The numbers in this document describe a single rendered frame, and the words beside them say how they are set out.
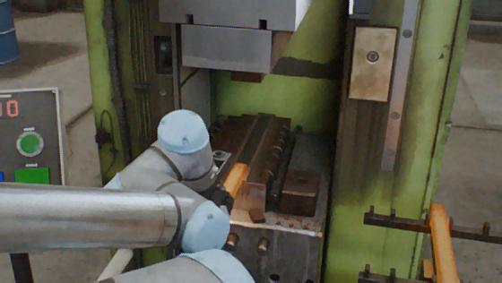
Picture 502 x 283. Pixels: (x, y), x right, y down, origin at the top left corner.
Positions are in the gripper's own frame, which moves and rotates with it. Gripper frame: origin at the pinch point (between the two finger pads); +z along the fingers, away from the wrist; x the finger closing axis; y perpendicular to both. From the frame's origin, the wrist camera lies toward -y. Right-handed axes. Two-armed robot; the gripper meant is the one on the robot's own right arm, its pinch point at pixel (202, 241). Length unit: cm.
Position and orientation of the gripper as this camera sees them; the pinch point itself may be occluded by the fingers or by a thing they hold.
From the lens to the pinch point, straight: 107.3
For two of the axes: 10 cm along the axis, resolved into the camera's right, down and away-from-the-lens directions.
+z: 2.1, -4.1, 8.9
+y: -0.2, 9.0, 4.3
